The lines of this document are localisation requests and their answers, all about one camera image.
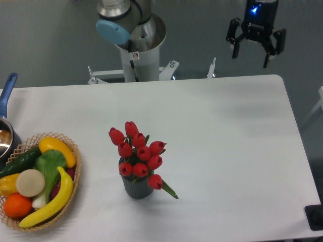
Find dark red vegetable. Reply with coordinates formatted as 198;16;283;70
50;168;75;200

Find yellow bell pepper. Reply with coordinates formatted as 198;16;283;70
1;173;20;198

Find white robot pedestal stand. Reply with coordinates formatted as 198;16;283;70
87;47;180;84

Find beige round disc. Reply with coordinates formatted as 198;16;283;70
16;169;45;197

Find orange fruit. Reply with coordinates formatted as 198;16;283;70
4;193;32;218

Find white furniture frame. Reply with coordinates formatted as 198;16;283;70
299;86;322;132

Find woven wicker basket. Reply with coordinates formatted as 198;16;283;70
1;132;81;232

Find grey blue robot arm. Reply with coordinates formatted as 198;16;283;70
96;1;286;68

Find blue handled saucepan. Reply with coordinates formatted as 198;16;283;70
1;73;21;170

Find yellow squash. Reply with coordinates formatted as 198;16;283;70
39;136;76;168

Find red tulip bouquet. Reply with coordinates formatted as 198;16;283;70
109;121;179;199

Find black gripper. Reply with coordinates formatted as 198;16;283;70
226;1;286;68

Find green cucumber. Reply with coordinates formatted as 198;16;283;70
1;146;42;178

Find green bok choy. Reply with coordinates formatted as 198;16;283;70
32;149;67;210

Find yellow banana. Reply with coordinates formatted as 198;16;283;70
19;166;73;228

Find dark grey ribbed vase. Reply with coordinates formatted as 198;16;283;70
118;158;153;199

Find black device at table edge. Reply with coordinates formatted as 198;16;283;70
304;204;322;231

